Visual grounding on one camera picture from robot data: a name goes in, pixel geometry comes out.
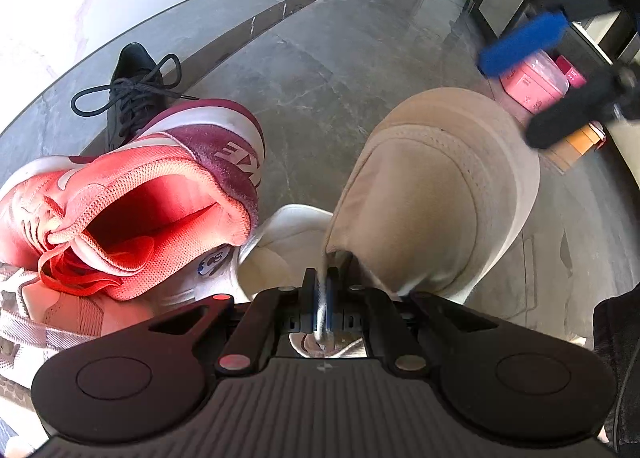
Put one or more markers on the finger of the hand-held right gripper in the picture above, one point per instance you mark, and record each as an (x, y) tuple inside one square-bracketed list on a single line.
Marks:
[(570, 113), (525, 40)]

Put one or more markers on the pink storage box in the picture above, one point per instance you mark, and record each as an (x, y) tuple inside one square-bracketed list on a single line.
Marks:
[(532, 83)]

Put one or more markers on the coral red sneaker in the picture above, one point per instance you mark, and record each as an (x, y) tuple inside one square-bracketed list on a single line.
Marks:
[(165, 173)]

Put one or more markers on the black leather lace-up shoe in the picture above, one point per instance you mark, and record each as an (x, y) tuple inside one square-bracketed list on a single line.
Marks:
[(132, 68)]

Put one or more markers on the person's dark trousers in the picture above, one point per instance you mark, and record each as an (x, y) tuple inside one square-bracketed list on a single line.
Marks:
[(617, 363)]

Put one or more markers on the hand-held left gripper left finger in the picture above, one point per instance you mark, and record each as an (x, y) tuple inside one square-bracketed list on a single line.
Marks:
[(311, 303)]

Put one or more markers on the white mesh sneaker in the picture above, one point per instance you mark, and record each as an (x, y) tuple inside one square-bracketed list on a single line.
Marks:
[(30, 333)]

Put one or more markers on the magenta packet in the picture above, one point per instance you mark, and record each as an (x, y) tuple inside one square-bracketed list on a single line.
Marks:
[(572, 72)]

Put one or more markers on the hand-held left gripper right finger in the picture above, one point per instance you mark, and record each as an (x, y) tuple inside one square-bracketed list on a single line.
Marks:
[(338, 319)]

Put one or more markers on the beige canvas lace-up shoe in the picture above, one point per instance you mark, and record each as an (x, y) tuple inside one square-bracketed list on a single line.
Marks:
[(425, 188)]

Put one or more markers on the orange box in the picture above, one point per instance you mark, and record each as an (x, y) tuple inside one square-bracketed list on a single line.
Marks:
[(575, 145)]

